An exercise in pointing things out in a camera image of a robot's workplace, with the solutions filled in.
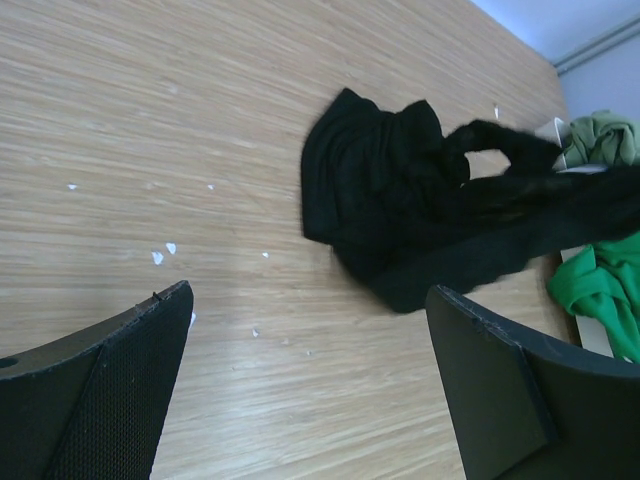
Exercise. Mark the bright green tank top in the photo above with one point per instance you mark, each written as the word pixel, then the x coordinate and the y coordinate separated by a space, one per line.
pixel 601 282

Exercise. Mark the olive green tank top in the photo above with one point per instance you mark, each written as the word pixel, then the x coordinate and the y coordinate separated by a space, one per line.
pixel 602 138

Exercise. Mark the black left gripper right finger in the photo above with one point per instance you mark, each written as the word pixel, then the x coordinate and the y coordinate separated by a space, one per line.
pixel 525 405

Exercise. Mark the black tank top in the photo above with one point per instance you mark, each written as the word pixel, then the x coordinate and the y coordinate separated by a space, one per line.
pixel 406 207

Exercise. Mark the white plastic tray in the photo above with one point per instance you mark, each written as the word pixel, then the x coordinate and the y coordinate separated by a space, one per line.
pixel 592 335

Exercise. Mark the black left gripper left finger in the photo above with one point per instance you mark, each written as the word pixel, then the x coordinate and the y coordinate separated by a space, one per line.
pixel 92 404

